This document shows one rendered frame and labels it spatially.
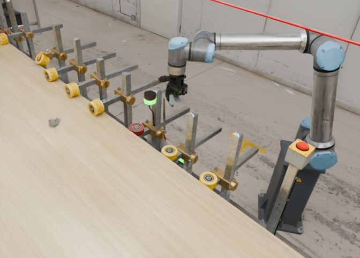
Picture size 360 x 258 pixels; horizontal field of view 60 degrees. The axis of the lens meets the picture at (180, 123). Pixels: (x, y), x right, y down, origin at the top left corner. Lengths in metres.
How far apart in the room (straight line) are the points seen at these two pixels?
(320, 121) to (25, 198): 1.42
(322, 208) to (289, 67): 2.03
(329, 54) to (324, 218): 1.50
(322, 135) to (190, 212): 0.87
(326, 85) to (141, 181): 0.97
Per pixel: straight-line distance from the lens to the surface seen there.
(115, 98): 1.83
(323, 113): 1.73
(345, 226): 2.75
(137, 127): 1.68
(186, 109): 1.91
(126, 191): 1.36
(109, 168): 1.46
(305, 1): 3.99
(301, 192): 2.27
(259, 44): 1.63
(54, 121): 1.78
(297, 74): 4.21
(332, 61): 1.58
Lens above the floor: 1.92
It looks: 36 degrees down
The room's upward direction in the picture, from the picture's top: 4 degrees clockwise
